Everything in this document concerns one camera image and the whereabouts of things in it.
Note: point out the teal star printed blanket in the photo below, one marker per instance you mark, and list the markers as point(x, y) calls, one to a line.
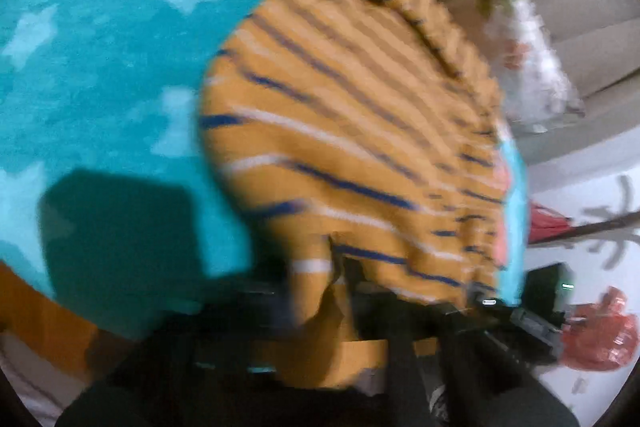
point(100, 57)

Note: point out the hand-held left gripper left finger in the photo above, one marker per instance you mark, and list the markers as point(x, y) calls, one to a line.
point(235, 312)

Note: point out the white leaf print pillow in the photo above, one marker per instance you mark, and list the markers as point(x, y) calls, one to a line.
point(530, 57)

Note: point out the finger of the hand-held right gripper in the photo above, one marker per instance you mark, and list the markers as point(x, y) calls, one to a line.
point(482, 299)

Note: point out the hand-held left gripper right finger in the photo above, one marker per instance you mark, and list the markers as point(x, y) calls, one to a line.
point(415, 347)

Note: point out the mustard striped knit sweater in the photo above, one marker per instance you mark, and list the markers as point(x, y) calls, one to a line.
point(350, 117)

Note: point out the red cloth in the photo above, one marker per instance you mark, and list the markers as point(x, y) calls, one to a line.
point(547, 222)

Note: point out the red plastic bag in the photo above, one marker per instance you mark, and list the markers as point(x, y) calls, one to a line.
point(600, 332)

